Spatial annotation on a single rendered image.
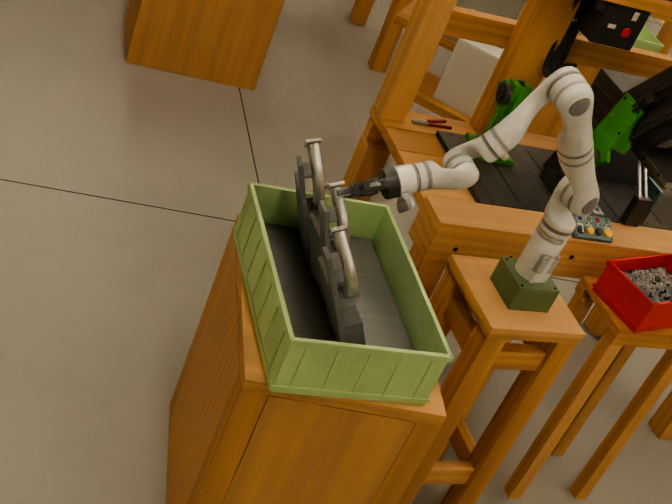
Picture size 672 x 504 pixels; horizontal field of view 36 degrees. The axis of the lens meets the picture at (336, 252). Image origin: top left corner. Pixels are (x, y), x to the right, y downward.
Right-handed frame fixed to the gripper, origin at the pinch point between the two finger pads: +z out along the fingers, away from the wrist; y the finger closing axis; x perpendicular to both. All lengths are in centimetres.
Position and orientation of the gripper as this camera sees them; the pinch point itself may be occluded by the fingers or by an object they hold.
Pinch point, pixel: (340, 193)
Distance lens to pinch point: 249.6
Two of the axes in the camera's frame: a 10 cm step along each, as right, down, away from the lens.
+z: -9.5, 2.1, -2.2
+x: 2.2, 9.7, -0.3
